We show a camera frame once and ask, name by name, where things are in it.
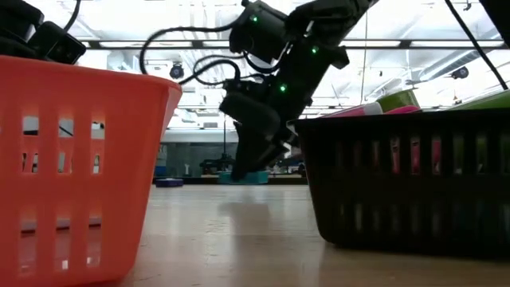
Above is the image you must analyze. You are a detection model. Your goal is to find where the green cylindrical can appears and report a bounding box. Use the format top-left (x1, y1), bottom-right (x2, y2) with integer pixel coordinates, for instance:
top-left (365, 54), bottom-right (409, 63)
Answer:
top-left (375, 88), bottom-right (422, 114)

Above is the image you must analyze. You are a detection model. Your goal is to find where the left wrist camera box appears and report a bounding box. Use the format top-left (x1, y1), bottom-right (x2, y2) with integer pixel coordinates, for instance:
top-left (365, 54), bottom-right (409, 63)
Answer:
top-left (26, 20), bottom-right (88, 66)

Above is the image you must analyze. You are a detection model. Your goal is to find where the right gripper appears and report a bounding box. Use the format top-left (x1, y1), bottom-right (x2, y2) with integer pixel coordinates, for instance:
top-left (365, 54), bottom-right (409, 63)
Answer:
top-left (218, 77), bottom-right (298, 183)

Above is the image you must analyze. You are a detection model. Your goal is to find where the thin black cable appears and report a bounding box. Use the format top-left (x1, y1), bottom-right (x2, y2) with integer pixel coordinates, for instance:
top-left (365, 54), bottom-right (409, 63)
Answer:
top-left (443, 0), bottom-right (510, 92)

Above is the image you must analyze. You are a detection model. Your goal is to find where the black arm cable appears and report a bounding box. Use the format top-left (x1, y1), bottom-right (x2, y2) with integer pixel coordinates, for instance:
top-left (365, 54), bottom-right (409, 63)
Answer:
top-left (62, 0), bottom-right (82, 32)
top-left (138, 22), bottom-right (250, 87)

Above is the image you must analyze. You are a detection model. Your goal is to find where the pink USB wall charger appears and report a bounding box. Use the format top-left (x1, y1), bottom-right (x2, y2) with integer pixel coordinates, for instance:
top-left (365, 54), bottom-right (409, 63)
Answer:
top-left (383, 104), bottom-right (422, 116)

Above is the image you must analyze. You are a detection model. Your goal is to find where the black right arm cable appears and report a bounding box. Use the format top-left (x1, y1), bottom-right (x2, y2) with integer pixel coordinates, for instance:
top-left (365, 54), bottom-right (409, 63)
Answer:
top-left (138, 22), bottom-right (250, 87)

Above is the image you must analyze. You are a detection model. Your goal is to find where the orange plastic basket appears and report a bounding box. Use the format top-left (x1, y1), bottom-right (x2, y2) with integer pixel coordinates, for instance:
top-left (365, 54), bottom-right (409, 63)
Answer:
top-left (0, 54), bottom-right (184, 287)

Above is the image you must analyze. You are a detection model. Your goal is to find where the black ceiling spotlight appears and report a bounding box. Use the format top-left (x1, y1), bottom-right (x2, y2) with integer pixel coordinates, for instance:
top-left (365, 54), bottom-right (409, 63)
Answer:
top-left (450, 65), bottom-right (470, 81)
top-left (168, 62), bottom-right (186, 81)

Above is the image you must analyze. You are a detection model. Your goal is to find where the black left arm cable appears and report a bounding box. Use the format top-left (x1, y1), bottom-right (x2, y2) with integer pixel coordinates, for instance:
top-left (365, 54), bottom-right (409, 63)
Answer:
top-left (62, 0), bottom-right (82, 32)

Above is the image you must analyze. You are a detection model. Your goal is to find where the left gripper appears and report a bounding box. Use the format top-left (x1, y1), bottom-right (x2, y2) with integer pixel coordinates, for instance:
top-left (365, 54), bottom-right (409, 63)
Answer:
top-left (0, 0), bottom-right (45, 60)

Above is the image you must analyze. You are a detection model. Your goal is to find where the dark blue small case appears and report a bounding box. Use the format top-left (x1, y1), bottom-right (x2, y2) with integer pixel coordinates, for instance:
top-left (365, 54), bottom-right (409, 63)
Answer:
top-left (155, 178), bottom-right (185, 189)

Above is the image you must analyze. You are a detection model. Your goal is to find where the black plastic basket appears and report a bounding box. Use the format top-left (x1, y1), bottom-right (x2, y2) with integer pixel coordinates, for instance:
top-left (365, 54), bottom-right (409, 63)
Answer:
top-left (292, 108), bottom-right (510, 261)

